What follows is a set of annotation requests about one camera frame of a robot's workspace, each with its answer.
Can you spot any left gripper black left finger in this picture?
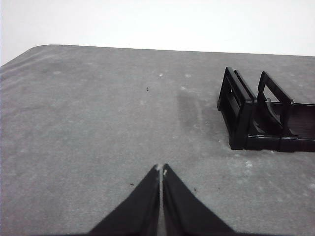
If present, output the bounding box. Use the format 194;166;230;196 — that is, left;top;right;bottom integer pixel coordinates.
88;164;161;235

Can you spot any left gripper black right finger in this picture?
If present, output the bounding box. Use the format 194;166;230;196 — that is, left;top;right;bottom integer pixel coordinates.
161;163;235;235

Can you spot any black plate rack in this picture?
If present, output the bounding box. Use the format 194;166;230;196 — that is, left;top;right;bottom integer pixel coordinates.
216;66;315;153

